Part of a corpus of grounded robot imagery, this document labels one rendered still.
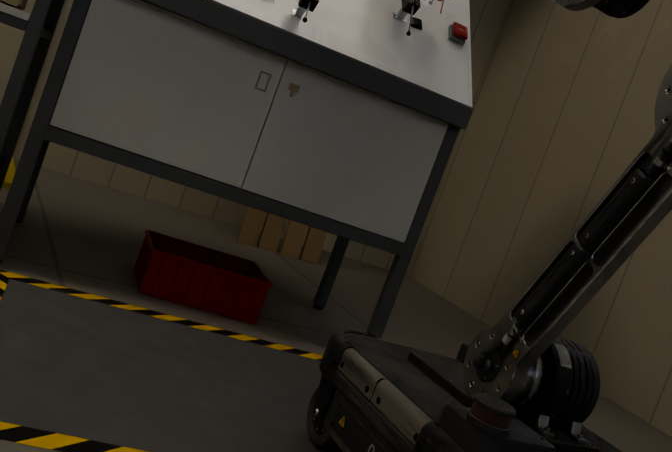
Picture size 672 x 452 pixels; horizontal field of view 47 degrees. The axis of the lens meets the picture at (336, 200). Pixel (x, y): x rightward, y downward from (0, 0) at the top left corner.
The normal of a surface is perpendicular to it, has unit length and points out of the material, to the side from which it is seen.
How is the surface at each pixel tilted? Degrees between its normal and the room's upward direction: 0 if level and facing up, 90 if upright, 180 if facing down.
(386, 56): 50
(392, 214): 90
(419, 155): 90
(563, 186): 90
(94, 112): 90
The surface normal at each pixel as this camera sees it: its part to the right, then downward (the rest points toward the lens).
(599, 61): -0.85, -0.29
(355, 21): 0.44, -0.48
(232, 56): 0.29, 0.17
